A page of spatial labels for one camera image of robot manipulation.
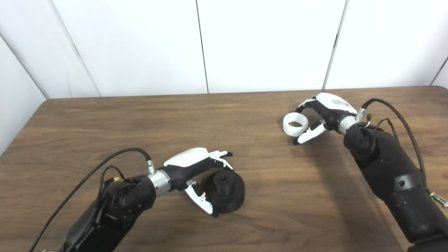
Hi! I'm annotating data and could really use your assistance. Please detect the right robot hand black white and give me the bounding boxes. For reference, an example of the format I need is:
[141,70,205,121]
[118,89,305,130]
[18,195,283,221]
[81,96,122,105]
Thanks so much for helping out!
[293,92,358,146]

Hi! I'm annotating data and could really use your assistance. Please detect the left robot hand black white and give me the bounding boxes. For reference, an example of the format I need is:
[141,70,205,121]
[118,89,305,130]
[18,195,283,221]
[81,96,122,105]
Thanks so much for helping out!
[163,147,233,218]

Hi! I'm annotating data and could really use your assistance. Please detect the white ring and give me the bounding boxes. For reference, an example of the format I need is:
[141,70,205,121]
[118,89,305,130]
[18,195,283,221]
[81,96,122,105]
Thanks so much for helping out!
[283,112,309,137]

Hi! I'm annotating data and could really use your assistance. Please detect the round black part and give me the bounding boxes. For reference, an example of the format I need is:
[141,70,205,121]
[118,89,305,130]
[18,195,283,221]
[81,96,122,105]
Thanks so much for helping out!
[204,170,245,214]

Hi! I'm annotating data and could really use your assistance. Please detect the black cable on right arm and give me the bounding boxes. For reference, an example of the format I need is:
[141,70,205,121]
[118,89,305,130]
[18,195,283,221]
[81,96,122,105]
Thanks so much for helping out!
[356,98,448,209]

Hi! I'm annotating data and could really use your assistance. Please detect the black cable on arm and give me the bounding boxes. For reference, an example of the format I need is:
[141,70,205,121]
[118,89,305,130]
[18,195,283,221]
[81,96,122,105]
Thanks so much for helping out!
[356,98,448,209]
[29,147,156,252]

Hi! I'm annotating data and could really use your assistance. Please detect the thin black wires with plug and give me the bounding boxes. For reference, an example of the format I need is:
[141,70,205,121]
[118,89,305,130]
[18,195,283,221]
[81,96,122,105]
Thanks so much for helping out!
[364,113,399,142]

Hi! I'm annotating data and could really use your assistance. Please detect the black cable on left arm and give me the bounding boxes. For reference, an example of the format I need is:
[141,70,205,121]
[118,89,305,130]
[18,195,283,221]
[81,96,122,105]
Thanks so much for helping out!
[29,147,156,252]

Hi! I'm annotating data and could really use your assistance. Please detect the thin wires with yellow plug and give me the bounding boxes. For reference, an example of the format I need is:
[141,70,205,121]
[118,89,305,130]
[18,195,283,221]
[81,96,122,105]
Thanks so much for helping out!
[100,165,126,191]

